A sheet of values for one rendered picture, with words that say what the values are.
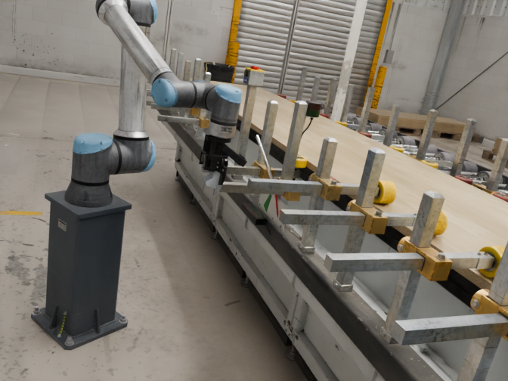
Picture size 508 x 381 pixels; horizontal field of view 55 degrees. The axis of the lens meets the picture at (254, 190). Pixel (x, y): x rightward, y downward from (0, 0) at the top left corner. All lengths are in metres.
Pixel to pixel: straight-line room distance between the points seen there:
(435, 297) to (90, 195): 1.34
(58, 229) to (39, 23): 7.27
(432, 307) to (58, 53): 8.38
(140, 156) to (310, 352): 1.09
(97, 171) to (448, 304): 1.37
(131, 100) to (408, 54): 9.87
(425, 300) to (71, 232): 1.35
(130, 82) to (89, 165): 0.38
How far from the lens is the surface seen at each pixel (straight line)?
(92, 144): 2.03
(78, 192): 2.09
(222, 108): 1.62
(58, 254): 2.23
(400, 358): 1.31
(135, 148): 2.12
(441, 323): 0.95
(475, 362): 1.15
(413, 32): 11.61
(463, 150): 2.68
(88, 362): 2.23
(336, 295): 1.50
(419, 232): 1.23
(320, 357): 2.16
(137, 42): 1.82
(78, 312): 2.26
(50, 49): 9.29
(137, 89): 2.11
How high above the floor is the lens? 1.39
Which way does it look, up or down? 18 degrees down
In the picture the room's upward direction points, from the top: 10 degrees clockwise
